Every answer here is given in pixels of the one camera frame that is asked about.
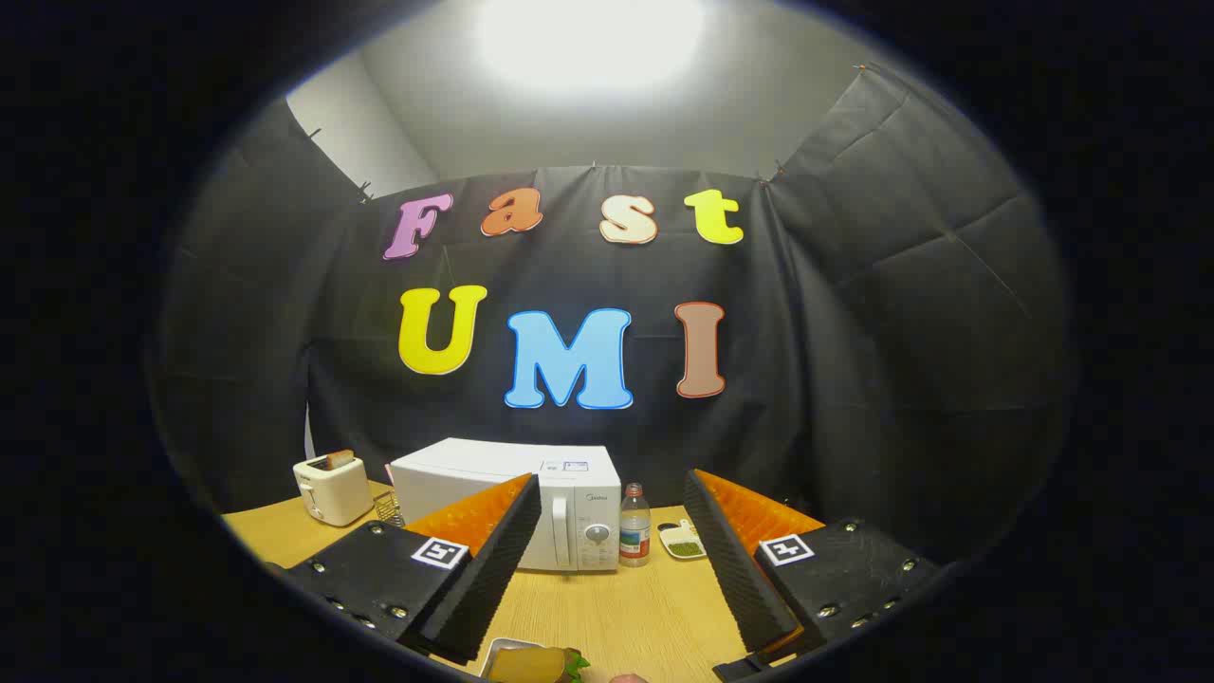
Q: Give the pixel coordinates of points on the brown toast slice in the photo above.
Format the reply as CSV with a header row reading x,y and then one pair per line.
x,y
340,459

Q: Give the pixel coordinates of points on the white divided dish of beans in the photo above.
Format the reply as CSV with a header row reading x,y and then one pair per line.
x,y
683,543

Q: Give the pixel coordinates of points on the white plate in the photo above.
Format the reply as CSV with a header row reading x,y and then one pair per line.
x,y
495,653

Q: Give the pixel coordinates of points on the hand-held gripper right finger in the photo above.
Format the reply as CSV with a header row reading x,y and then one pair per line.
x,y
740,579

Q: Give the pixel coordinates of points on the white microwave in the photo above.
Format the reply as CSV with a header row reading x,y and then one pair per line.
x,y
474,465

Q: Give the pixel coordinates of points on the clear plastic bottle red label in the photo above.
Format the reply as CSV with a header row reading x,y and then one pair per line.
x,y
634,531

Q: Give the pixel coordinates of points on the white toaster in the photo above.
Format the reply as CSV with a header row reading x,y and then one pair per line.
x,y
332,493

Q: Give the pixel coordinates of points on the toy sandwich with green lettuce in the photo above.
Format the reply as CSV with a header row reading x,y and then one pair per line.
x,y
531,666

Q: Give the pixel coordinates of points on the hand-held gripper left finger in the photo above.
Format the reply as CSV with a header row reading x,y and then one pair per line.
x,y
493,569

